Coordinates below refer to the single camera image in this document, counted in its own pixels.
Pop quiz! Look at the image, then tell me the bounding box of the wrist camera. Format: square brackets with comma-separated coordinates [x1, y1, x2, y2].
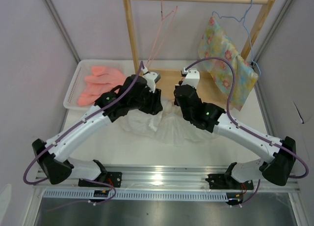
[179, 68, 200, 89]
[142, 66, 161, 93]

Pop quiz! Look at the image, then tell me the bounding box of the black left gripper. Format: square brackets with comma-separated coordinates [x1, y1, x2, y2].
[129, 85, 162, 115]

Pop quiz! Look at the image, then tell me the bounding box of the wooden clothes rack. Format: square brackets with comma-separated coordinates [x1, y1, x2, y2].
[122, 0, 277, 108]

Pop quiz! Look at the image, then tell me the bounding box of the white slotted cable duct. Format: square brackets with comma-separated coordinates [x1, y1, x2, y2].
[43, 189, 228, 202]

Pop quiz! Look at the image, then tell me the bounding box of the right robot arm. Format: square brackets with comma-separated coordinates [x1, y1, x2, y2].
[174, 85, 296, 189]

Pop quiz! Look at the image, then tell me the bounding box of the white plastic basket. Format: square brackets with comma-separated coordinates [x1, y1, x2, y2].
[63, 59, 134, 111]

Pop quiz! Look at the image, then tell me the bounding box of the pink garment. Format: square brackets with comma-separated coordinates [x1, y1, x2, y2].
[78, 66, 127, 107]

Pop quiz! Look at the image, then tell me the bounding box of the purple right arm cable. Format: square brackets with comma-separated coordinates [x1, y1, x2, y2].
[183, 56, 310, 208]

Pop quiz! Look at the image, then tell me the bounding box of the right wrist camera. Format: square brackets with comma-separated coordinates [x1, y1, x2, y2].
[179, 68, 200, 89]

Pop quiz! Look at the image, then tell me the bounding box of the aluminium frame rail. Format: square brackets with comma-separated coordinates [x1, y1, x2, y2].
[34, 165, 300, 193]

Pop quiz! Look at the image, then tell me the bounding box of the pink clothes hanger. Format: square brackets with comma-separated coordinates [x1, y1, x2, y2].
[146, 0, 178, 68]

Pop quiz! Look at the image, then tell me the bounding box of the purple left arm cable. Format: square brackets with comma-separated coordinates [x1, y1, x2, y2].
[23, 61, 145, 211]

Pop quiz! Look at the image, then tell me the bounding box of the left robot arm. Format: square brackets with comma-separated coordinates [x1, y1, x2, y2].
[32, 72, 162, 187]

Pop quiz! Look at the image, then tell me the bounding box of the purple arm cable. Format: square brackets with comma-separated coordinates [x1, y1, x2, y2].
[23, 61, 145, 211]
[183, 56, 310, 208]

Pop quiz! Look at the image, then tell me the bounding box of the white skirt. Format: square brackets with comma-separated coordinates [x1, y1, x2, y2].
[120, 98, 218, 146]

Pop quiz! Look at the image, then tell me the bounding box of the blue wire hanger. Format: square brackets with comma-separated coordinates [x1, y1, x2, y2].
[211, 0, 262, 76]

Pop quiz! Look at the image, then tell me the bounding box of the floral patterned skirt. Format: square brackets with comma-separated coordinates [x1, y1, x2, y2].
[198, 16, 259, 111]

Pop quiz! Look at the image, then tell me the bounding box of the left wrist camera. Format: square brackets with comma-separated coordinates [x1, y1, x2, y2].
[142, 66, 161, 93]

